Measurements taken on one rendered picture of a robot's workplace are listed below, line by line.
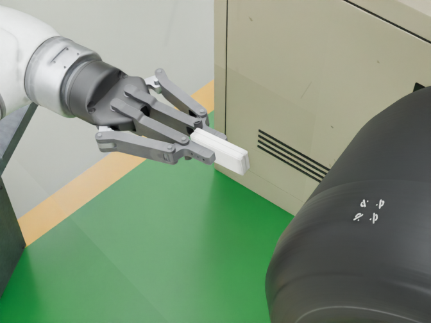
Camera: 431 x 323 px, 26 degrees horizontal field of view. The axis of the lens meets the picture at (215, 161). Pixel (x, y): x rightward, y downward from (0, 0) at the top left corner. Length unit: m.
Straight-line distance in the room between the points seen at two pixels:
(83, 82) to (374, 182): 0.40
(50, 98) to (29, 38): 0.08
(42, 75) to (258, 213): 1.36
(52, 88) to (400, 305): 0.51
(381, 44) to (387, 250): 0.97
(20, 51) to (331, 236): 0.48
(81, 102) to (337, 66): 0.85
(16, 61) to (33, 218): 1.33
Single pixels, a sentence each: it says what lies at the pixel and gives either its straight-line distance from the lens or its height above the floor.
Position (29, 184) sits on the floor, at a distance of 2.51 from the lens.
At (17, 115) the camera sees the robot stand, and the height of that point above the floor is 0.65.
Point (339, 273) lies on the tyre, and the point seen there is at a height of 1.33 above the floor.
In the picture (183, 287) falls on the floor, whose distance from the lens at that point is 2.33.
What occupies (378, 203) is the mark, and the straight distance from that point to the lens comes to 0.85.
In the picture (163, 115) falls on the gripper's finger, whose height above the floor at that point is 1.22.
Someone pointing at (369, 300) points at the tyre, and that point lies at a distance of 0.85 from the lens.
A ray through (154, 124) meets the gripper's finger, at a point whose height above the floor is 1.23.
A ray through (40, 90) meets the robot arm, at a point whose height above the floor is 1.21.
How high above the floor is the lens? 2.11
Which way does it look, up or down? 57 degrees down
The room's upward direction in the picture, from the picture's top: straight up
